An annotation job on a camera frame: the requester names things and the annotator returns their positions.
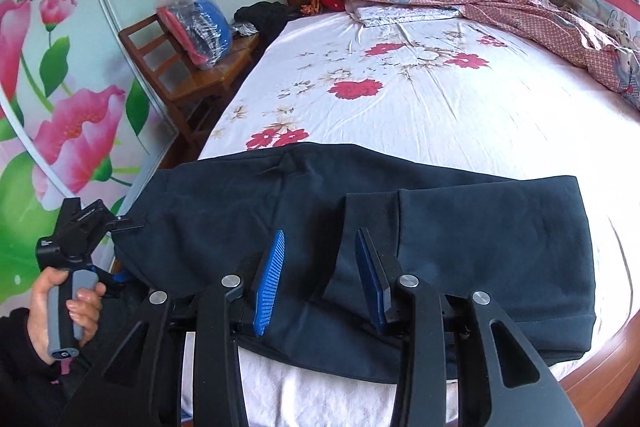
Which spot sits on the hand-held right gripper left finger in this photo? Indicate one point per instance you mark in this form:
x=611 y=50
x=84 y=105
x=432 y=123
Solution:
x=267 y=287

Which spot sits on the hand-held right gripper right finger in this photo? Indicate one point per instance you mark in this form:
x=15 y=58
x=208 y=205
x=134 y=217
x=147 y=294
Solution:
x=372 y=282

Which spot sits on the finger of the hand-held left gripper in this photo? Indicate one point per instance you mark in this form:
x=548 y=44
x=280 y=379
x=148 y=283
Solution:
x=114 y=286
x=130 y=223

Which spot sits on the black pants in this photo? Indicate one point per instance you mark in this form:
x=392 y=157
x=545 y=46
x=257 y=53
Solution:
x=475 y=247

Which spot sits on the person's left forearm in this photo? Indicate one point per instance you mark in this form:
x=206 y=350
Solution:
x=30 y=387

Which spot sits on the person's left hand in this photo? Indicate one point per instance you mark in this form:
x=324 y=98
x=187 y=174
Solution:
x=37 y=317

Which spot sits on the floral wardrobe doors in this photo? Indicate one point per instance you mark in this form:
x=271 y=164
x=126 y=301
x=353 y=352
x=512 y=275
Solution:
x=65 y=82

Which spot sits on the wooden chair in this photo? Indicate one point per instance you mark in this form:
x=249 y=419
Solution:
x=200 y=87

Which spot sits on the bed with floral sheet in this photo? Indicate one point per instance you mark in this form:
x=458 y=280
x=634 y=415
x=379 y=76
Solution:
x=450 y=117

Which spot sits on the clear plastic bag of clothes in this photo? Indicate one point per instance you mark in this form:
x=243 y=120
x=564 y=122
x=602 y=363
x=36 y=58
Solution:
x=200 y=27

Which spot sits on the black clothes pile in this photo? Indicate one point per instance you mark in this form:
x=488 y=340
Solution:
x=265 y=19

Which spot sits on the folded white patterned cloth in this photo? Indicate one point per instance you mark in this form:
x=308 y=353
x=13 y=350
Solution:
x=405 y=14

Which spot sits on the red pillow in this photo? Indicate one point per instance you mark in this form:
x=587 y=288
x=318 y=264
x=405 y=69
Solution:
x=334 y=1

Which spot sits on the pink patterned quilt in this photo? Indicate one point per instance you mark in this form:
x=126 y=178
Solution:
x=540 y=14

